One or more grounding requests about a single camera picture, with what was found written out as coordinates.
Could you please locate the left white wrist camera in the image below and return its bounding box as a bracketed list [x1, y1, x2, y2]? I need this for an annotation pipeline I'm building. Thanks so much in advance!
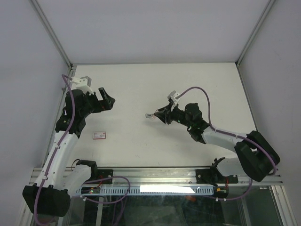
[71, 76, 94, 94]

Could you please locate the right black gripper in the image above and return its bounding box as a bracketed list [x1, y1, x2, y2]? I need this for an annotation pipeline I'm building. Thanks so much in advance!
[154, 102, 193, 129]

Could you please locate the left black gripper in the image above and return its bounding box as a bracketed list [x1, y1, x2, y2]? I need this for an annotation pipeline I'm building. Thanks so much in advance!
[80, 87, 115, 117]

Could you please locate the red white staple box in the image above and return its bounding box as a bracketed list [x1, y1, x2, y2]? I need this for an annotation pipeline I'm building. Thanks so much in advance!
[93, 131, 106, 140]

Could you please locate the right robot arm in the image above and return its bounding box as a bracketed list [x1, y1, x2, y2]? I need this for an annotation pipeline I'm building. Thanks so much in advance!
[154, 103, 280, 182]

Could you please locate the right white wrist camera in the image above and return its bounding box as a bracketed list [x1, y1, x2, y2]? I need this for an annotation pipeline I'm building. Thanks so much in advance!
[167, 90, 181, 111]

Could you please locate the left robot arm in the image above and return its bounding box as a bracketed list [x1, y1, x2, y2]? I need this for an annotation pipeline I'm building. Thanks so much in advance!
[22, 87, 115, 217]

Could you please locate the aluminium frame post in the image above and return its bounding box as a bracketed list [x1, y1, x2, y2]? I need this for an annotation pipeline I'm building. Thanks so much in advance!
[29, 0, 73, 70]
[235, 0, 277, 68]

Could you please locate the pink stapler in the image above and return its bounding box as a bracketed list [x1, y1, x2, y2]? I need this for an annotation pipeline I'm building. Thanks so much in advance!
[145, 113, 156, 120]

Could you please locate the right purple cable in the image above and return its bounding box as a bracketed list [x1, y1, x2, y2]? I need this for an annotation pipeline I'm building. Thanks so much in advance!
[176, 86, 279, 202]

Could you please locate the white slotted cable duct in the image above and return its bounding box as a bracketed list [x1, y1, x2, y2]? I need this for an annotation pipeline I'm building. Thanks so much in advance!
[78, 185, 214, 196]

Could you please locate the aluminium mounting rail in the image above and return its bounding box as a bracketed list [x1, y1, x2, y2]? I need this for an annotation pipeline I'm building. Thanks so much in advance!
[29, 167, 283, 187]

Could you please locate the right aluminium frame post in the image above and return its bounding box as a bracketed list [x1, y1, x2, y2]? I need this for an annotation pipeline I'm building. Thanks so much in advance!
[235, 0, 277, 68]

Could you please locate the purple cable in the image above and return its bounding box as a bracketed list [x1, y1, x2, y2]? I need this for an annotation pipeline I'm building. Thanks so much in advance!
[176, 86, 279, 202]
[32, 74, 132, 226]

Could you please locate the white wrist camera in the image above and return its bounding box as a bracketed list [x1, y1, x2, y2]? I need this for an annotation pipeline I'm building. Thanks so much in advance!
[167, 90, 181, 111]
[71, 76, 94, 94]

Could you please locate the left aluminium frame post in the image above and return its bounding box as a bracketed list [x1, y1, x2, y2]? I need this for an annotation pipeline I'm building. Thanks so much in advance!
[29, 0, 73, 70]

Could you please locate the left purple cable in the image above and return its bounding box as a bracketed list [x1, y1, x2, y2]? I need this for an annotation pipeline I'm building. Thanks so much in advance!
[32, 74, 132, 226]

